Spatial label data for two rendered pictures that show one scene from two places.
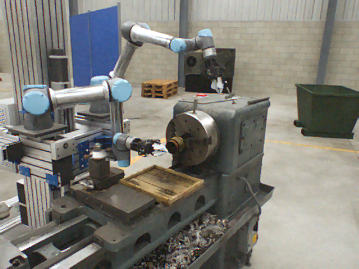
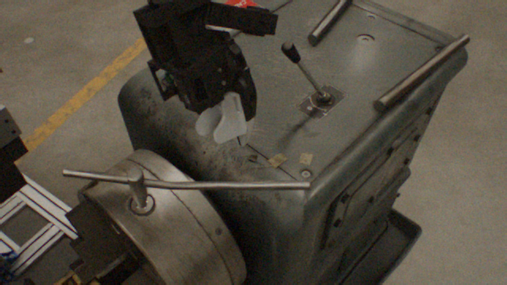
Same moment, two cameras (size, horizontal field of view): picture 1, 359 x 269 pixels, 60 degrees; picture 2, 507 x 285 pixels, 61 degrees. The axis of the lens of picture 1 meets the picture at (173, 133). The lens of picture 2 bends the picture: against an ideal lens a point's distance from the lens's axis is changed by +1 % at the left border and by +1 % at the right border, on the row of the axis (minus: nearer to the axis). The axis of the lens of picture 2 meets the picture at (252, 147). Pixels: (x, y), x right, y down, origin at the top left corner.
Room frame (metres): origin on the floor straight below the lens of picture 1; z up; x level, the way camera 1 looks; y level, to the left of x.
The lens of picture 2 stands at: (1.44, -0.31, 1.78)
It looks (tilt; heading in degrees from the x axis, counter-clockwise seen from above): 50 degrees down; 6
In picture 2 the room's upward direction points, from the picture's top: straight up
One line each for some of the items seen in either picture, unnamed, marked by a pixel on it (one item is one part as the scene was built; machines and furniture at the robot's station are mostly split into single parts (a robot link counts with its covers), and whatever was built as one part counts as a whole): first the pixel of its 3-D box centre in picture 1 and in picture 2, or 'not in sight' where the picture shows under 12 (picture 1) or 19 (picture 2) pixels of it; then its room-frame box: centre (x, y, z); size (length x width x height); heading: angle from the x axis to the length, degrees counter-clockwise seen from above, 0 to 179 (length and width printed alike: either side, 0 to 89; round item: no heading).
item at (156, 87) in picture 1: (159, 88); not in sight; (9.98, 0.47, 0.22); 1.25 x 0.86 x 0.44; 162
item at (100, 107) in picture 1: (100, 104); not in sight; (2.09, 0.50, 1.21); 0.15 x 0.15 x 0.10
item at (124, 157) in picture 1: (123, 155); not in sight; (1.72, 0.29, 0.98); 0.11 x 0.08 x 0.11; 23
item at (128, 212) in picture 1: (108, 195); not in sight; (1.29, 0.29, 0.95); 0.43 x 0.17 x 0.05; 53
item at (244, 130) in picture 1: (221, 127); (290, 127); (2.11, -0.33, 1.06); 0.59 x 0.48 x 0.39; 143
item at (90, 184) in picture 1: (104, 179); not in sight; (1.35, 0.32, 0.99); 0.20 x 0.10 x 0.05; 143
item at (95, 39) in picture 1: (91, 58); not in sight; (8.27, 2.17, 1.18); 4.12 x 0.80 x 2.35; 31
